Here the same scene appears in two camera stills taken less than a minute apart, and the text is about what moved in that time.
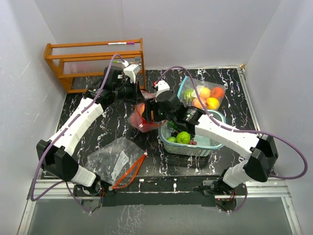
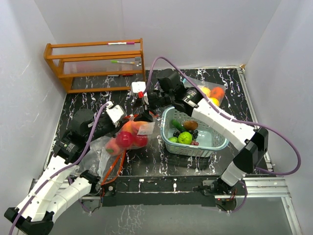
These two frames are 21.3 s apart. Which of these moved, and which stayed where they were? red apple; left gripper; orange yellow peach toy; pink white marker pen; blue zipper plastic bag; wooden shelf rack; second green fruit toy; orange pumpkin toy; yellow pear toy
Moved: red apple; left gripper; orange yellow peach toy
Stayed: orange pumpkin toy; pink white marker pen; wooden shelf rack; second green fruit toy; yellow pear toy; blue zipper plastic bag
